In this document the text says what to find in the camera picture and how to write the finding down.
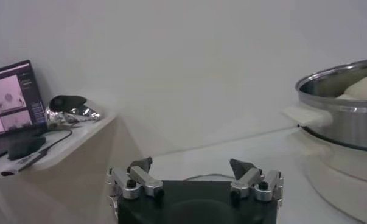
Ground black usb cable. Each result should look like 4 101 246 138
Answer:
40 129 73 155

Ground white steamed baozi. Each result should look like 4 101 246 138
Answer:
336 76 367 100

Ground black headphones on shelf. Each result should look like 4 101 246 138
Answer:
45 94 102 130

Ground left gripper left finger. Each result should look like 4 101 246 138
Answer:
106 156 165 201

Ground grey usb hub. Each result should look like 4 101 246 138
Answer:
0 149 49 177

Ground black open laptop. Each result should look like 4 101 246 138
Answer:
0 60 49 162

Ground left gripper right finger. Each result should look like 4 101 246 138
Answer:
229 158 284 202

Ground perforated steel steamer basket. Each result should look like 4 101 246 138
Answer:
282 57 367 153

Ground white side desk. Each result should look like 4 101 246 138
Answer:
0 114 117 224

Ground black computer mouse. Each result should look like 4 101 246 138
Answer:
7 135 47 161

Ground white electric cooker pot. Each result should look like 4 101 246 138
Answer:
288 127 367 224

